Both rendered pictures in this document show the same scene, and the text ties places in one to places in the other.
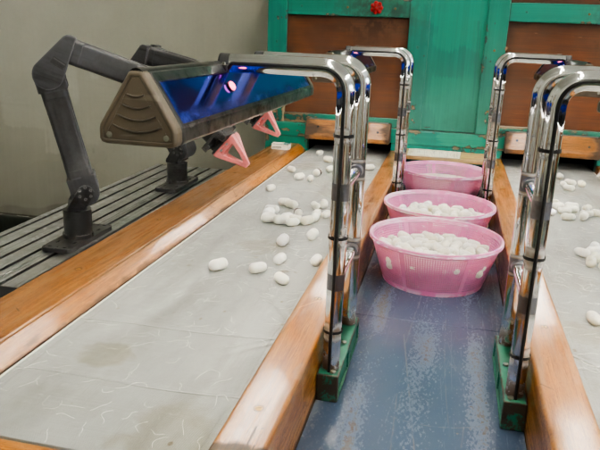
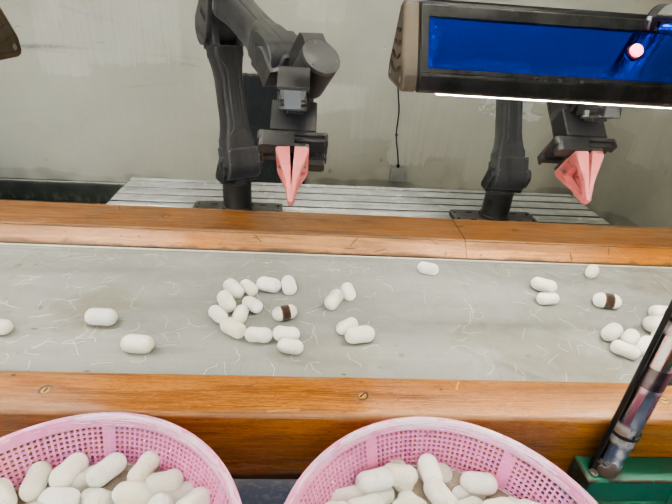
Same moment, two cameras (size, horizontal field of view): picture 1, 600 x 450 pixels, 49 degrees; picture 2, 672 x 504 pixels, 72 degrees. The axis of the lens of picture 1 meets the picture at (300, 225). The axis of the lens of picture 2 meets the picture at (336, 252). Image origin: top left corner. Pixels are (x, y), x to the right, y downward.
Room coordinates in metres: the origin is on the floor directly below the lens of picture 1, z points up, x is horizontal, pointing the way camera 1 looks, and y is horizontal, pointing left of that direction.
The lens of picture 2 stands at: (1.39, -0.47, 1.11)
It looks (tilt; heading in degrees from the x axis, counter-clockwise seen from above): 29 degrees down; 73
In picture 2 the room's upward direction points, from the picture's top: 4 degrees clockwise
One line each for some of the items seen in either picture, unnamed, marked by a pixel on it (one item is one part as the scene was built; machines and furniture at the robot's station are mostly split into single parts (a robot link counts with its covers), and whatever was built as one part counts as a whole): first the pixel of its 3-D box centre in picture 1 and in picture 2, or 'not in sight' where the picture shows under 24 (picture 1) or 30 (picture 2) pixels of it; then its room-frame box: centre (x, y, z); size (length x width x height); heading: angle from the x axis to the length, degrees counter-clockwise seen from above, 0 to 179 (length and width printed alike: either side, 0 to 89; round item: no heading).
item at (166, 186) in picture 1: (177, 172); (496, 204); (2.04, 0.39, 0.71); 0.20 x 0.07 x 0.08; 169
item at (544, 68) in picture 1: (563, 72); not in sight; (1.74, -0.67, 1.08); 0.62 x 0.08 x 0.07; 168
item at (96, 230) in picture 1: (78, 222); (237, 195); (1.45, 0.51, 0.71); 0.20 x 0.07 x 0.08; 169
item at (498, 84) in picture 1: (522, 139); not in sight; (1.76, -0.59, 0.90); 0.20 x 0.19 x 0.45; 168
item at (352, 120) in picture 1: (291, 217); not in sight; (0.89, 0.01, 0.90); 0.20 x 0.19 x 0.45; 168
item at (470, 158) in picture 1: (445, 156); not in sight; (2.18, -0.48, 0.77); 0.33 x 0.15 x 0.01; 78
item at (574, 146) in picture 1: (552, 145); not in sight; (2.16, -0.82, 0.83); 0.30 x 0.06 x 0.07; 78
